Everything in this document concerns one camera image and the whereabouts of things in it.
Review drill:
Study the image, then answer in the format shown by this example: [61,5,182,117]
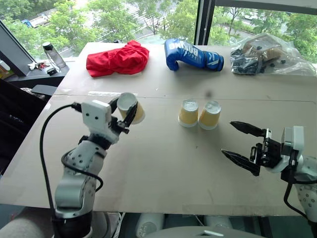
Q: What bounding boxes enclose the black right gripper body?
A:
[250,128,283,169]

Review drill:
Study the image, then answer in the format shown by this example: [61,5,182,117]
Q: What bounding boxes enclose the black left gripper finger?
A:
[120,101,138,126]
[108,96,121,116]

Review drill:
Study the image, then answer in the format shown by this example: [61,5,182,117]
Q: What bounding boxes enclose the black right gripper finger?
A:
[229,120,267,138]
[221,148,261,177]

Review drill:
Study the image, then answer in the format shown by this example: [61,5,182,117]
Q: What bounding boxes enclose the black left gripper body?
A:
[108,115,130,135]

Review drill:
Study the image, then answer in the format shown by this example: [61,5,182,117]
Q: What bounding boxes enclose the yellow paper cup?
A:
[198,100,221,131]
[178,98,200,128]
[116,92,146,125]

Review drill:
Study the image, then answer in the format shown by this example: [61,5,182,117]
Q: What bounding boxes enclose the clear tape strip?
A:
[88,91,138,97]

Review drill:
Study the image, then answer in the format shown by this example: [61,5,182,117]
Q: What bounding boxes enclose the red cloth garment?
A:
[86,40,150,78]

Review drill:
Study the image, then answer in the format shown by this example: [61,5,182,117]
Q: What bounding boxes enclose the white cylinder under table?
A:
[203,215,234,229]
[135,212,165,238]

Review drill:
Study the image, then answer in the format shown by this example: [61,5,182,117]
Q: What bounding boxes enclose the clear water bottle black cap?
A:
[42,42,67,69]

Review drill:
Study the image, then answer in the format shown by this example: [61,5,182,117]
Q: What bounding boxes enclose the clear plastic bag of parts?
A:
[229,33,311,76]

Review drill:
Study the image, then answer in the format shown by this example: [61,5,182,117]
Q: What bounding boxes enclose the dark side desk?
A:
[4,59,70,88]

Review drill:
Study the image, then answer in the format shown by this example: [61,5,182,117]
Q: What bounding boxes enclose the blue boxing glove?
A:
[164,38,225,72]

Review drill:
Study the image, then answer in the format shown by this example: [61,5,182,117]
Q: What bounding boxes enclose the red and white small items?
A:
[27,61,49,71]

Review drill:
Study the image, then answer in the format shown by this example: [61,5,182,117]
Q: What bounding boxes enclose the black chair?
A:
[0,78,58,176]

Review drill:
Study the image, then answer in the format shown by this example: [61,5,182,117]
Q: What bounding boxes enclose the grey fabric rounded shape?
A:
[0,207,54,238]

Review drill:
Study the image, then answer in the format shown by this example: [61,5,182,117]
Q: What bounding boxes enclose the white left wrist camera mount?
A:
[81,100,120,145]

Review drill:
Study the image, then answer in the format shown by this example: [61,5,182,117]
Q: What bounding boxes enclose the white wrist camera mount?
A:
[81,100,120,145]
[268,125,305,174]

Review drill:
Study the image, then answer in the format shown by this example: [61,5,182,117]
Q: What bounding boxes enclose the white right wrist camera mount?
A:
[268,125,305,174]

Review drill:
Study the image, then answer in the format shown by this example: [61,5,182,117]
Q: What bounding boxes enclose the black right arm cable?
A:
[283,151,308,219]

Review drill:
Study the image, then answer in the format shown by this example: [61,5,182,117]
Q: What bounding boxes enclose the dark window frame post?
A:
[194,0,216,46]

